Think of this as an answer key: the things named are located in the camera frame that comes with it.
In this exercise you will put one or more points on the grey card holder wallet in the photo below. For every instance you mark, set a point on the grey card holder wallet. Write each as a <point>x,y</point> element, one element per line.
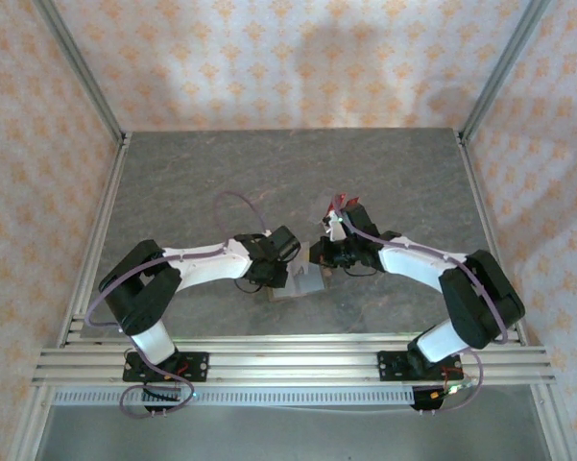
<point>312,283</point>

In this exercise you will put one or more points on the red credit card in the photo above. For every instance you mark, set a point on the red credit card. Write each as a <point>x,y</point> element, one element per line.
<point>354,201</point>

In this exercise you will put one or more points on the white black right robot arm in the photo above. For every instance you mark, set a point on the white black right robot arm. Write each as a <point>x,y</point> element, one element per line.
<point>413,264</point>

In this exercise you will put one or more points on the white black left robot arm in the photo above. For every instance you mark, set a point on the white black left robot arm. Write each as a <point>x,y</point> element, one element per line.
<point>206,266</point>

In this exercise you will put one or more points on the grey metal sheet panel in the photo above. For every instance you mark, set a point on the grey metal sheet panel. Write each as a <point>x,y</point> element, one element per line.
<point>293,437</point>

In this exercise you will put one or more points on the aluminium front rail beam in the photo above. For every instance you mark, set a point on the aluminium front rail beam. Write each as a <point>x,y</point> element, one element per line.
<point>293,360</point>

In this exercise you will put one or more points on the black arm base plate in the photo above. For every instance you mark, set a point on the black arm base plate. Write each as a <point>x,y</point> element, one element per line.
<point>199,367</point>
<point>389,367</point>

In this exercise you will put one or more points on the aluminium table side rail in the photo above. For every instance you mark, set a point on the aluminium table side rail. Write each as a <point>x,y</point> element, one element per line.
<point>100,240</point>
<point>485,216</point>

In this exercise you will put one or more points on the aluminium upright frame post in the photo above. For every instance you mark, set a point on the aluminium upright frame post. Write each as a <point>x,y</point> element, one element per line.
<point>501,72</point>
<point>82,72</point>

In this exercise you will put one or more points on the aluminium frame leg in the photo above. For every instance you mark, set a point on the aluminium frame leg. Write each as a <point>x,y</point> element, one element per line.
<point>29,422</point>
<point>552,422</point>

